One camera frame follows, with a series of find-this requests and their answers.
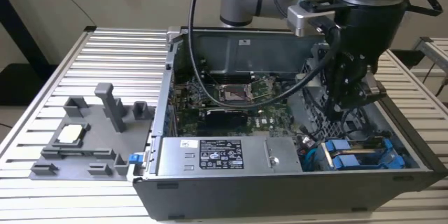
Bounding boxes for black sleeved disk wire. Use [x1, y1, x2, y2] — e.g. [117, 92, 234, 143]
[333, 108, 372, 142]

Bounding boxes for hard disk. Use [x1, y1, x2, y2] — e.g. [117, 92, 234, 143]
[321, 136, 406, 171]

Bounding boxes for metal slat side table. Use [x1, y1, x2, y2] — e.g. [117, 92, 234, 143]
[412, 36, 448, 78]

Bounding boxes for perforated metal drive cage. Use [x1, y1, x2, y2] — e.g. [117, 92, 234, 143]
[288, 42, 396, 141]

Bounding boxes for thin metal locking lever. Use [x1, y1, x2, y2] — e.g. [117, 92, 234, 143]
[249, 89, 273, 101]

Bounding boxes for metal socket cover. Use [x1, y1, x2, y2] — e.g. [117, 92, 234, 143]
[246, 76, 277, 96]

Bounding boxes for green motherboard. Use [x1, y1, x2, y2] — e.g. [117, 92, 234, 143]
[173, 73, 309, 138]

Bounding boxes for CPU socket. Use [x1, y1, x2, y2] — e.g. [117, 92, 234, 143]
[216, 83, 253, 103]

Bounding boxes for black graphics card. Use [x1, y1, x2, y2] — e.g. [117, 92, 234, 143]
[198, 107, 250, 130]

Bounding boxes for dark grey PC case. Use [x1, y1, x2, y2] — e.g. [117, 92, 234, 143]
[132, 26, 444, 221]

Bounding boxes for silver power supply unit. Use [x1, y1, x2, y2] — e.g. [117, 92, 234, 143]
[156, 136, 304, 176]

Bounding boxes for grey parts rack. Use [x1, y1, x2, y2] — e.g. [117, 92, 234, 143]
[29, 82, 157, 182]

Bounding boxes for CPU chip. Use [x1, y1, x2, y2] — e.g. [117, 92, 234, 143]
[57, 125, 85, 143]

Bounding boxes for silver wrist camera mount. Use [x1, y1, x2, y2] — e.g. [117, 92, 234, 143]
[286, 0, 342, 37]

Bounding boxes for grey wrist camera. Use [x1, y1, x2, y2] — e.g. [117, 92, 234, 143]
[360, 73, 388, 104]

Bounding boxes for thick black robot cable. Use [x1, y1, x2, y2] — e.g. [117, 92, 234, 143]
[186, 0, 342, 108]

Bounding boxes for blue disk wire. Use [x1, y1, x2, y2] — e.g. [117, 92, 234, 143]
[300, 147, 318, 171]

